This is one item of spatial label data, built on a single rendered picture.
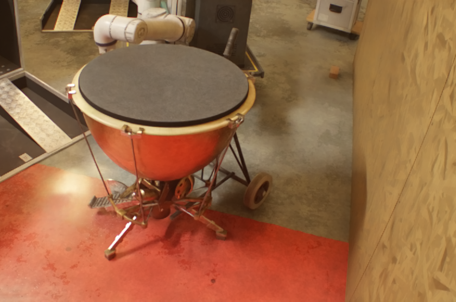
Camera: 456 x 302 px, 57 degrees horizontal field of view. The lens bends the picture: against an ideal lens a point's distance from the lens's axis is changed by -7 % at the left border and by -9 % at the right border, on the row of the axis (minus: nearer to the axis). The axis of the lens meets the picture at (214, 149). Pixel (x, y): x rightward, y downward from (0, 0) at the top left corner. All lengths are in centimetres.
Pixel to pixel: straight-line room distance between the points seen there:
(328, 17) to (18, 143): 330
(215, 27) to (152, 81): 122
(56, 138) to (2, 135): 35
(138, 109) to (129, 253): 81
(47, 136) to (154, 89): 128
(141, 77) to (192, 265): 87
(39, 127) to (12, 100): 33
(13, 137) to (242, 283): 166
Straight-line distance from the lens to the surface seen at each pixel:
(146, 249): 213
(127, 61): 188
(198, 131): 149
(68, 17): 466
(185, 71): 181
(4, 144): 284
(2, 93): 314
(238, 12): 288
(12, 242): 224
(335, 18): 480
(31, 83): 333
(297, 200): 249
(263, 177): 227
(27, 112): 298
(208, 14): 284
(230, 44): 203
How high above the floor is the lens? 159
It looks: 36 degrees down
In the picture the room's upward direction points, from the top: 7 degrees clockwise
